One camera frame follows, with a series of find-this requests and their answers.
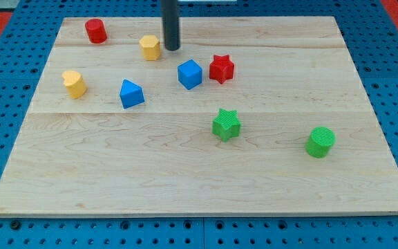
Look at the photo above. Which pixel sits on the yellow heart block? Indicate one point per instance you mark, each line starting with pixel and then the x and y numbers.
pixel 74 84

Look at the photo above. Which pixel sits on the green star block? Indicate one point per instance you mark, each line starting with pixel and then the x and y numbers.
pixel 226 124

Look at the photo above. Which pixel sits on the blue cube block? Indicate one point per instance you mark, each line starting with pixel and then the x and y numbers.
pixel 190 74

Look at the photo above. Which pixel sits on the red star block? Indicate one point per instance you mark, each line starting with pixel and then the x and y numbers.
pixel 221 68

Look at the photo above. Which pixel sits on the light wooden board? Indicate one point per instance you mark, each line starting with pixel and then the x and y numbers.
pixel 91 158

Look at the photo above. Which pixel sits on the blue triangle block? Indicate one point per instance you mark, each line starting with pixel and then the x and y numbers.
pixel 131 94

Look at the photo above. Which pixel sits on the yellow hexagon block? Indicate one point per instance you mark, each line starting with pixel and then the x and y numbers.
pixel 150 47

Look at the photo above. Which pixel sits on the black cylindrical pointer rod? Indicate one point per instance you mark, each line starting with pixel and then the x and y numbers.
pixel 170 24

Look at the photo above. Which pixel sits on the green cylinder block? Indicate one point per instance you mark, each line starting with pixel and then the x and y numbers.
pixel 320 142

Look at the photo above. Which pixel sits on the red cylinder block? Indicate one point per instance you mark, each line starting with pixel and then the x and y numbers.
pixel 96 31

